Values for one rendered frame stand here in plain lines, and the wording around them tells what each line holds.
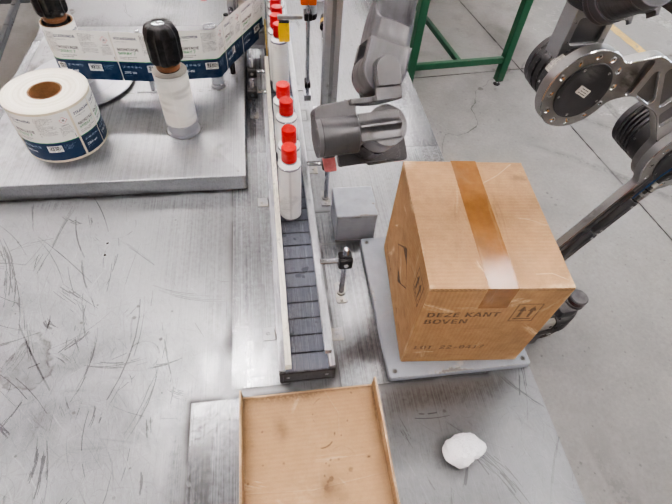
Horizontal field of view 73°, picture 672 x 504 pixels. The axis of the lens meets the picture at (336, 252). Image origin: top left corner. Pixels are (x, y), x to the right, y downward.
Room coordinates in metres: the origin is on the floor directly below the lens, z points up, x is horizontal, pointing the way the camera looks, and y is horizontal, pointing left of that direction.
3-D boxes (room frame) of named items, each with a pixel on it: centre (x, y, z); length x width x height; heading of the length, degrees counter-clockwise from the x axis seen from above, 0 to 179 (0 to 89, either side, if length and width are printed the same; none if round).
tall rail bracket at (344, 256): (0.56, 0.00, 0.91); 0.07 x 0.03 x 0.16; 102
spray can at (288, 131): (0.81, 0.13, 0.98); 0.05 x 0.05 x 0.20
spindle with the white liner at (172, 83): (1.03, 0.46, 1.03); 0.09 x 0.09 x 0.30
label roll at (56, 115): (0.94, 0.75, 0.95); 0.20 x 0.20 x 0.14
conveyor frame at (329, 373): (1.16, 0.20, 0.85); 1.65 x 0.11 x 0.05; 12
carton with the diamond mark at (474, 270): (0.56, -0.25, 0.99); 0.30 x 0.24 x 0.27; 7
